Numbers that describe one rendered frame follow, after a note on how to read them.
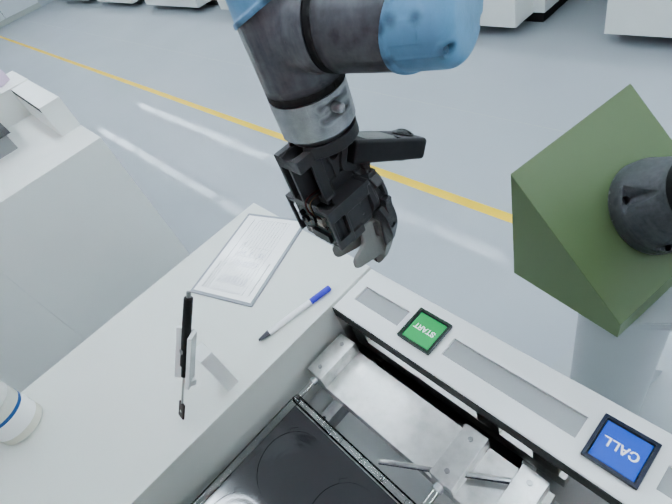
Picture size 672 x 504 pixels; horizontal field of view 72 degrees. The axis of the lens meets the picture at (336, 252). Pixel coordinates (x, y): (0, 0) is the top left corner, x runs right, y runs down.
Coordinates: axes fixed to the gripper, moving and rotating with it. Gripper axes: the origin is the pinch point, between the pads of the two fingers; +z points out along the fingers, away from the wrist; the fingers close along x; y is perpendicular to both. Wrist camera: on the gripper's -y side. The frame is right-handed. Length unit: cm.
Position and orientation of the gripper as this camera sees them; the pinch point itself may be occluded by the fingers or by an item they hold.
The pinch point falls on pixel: (379, 250)
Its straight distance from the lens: 59.7
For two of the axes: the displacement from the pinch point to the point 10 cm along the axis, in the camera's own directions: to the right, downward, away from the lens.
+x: 6.7, 3.7, -6.4
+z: 2.9, 6.7, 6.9
